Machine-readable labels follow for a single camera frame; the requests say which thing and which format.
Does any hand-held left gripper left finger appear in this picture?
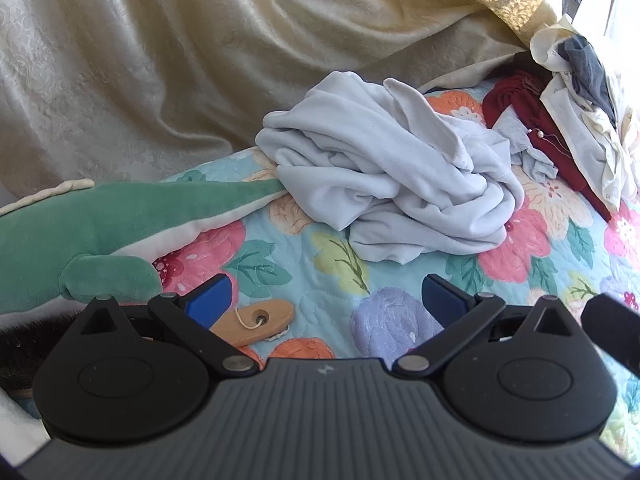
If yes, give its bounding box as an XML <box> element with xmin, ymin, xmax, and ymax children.
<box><xmin>80</xmin><ymin>272</ymin><xmax>261</xmax><ymax>377</ymax></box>

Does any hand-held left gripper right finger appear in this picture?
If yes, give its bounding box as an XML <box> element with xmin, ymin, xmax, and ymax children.
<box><xmin>393</xmin><ymin>273</ymin><xmax>577</xmax><ymax>379</ymax></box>

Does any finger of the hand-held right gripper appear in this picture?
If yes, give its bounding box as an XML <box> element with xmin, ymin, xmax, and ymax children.
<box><xmin>581</xmin><ymin>292</ymin><xmax>640</xmax><ymax>378</ymax></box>

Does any white rabbit print sweatshirt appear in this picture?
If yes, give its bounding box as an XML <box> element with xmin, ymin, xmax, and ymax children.
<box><xmin>255</xmin><ymin>71</ymin><xmax>526</xmax><ymax>265</ymax></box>

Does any floral quilt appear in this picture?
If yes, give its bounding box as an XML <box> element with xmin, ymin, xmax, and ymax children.
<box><xmin>10</xmin><ymin>80</ymin><xmax>640</xmax><ymax>461</ymax></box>

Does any green plush crocodile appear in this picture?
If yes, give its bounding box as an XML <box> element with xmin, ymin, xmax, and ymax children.
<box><xmin>0</xmin><ymin>177</ymin><xmax>288</xmax><ymax>316</ymax></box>

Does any light grey small cloth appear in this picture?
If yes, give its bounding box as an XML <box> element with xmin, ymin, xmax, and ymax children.
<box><xmin>492</xmin><ymin>119</ymin><xmax>560</xmax><ymax>183</ymax></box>

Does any dark furry cloth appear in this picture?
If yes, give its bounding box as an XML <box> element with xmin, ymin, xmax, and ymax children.
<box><xmin>0</xmin><ymin>310</ymin><xmax>86</xmax><ymax>396</ymax></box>

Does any cream crumpled shirt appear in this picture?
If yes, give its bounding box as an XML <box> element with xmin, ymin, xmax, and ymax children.
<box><xmin>530</xmin><ymin>15</ymin><xmax>640</xmax><ymax>213</ymax></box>

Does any dark red garment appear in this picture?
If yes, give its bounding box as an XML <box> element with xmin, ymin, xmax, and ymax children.
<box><xmin>482</xmin><ymin>72</ymin><xmax>613</xmax><ymax>223</ymax></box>

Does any cream satin curtain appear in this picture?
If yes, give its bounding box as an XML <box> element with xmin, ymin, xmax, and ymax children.
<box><xmin>0</xmin><ymin>0</ymin><xmax>561</xmax><ymax>206</ymax></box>

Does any grey garment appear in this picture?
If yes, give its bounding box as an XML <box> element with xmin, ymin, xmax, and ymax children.
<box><xmin>557</xmin><ymin>35</ymin><xmax>618</xmax><ymax>128</ymax></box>

